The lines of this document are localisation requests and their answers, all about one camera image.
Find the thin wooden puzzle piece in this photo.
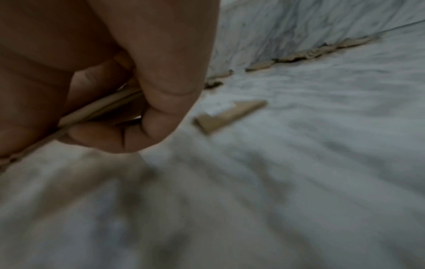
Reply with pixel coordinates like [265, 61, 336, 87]
[0, 88, 145, 172]

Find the person's right hand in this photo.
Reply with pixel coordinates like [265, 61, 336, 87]
[0, 0, 221, 154]

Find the angular wooden puzzle piece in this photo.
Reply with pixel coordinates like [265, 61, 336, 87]
[193, 99, 268, 135]

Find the row of wooden puzzle pieces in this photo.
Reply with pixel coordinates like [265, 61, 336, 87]
[204, 33, 386, 90]

